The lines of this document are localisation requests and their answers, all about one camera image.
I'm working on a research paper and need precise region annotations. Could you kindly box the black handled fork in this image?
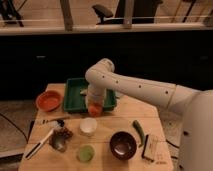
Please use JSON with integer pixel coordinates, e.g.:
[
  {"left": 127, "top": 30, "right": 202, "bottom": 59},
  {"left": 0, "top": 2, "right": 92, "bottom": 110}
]
[{"left": 35, "top": 116, "right": 70, "bottom": 125}]

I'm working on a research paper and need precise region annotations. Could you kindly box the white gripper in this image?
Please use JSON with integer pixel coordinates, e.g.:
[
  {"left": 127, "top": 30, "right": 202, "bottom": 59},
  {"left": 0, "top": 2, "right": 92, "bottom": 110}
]
[{"left": 86, "top": 84, "right": 106, "bottom": 107}]

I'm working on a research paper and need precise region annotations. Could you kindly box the metal measuring cup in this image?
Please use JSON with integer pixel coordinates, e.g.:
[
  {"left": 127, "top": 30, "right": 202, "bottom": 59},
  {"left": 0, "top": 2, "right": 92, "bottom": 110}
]
[{"left": 49, "top": 134, "right": 66, "bottom": 152}]

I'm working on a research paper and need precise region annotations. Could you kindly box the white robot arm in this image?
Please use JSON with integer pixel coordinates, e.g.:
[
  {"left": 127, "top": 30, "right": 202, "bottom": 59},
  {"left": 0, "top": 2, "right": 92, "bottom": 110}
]
[{"left": 85, "top": 58, "right": 213, "bottom": 171}]

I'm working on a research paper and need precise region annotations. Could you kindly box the black handled knife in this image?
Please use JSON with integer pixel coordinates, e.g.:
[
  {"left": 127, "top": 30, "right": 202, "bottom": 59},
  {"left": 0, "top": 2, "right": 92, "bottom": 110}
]
[{"left": 25, "top": 129, "right": 54, "bottom": 159}]

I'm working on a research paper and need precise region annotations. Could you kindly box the green plastic tray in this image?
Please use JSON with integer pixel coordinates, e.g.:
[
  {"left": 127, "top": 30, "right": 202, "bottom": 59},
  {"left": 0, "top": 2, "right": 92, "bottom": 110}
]
[{"left": 63, "top": 78, "right": 117, "bottom": 113}]

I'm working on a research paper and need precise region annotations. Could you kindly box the white paper cup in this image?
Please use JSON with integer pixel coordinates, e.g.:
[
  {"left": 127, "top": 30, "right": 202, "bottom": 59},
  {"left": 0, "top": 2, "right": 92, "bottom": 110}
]
[{"left": 79, "top": 117, "right": 97, "bottom": 136}]

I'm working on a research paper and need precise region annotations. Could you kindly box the dark brown bowl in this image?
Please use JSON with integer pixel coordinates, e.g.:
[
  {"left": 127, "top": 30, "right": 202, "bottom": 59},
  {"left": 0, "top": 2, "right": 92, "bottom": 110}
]
[{"left": 109, "top": 131, "right": 137, "bottom": 160}]

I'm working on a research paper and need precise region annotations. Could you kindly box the black office chair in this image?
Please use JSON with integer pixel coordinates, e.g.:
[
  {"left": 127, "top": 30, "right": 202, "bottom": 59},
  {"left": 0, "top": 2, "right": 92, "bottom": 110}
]
[{"left": 92, "top": 0, "right": 163, "bottom": 25}]

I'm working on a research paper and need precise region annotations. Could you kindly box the small green cup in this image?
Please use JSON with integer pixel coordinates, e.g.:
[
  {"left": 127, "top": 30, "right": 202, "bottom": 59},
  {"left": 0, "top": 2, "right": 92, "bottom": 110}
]
[{"left": 77, "top": 145, "right": 95, "bottom": 162}]

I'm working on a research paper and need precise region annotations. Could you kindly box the orange apple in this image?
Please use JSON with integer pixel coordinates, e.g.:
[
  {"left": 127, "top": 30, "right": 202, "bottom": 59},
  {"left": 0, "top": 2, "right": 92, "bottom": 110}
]
[{"left": 88, "top": 104, "right": 102, "bottom": 117}]

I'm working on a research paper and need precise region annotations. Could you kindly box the orange bowl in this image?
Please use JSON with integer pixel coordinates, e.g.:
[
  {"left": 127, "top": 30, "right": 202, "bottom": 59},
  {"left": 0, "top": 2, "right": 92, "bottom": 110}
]
[{"left": 35, "top": 90, "right": 62, "bottom": 112}]

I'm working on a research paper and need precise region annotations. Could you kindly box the brown pine cone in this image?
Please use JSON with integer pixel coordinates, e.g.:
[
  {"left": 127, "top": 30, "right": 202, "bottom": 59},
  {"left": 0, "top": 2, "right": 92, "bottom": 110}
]
[{"left": 56, "top": 127, "right": 73, "bottom": 140}]

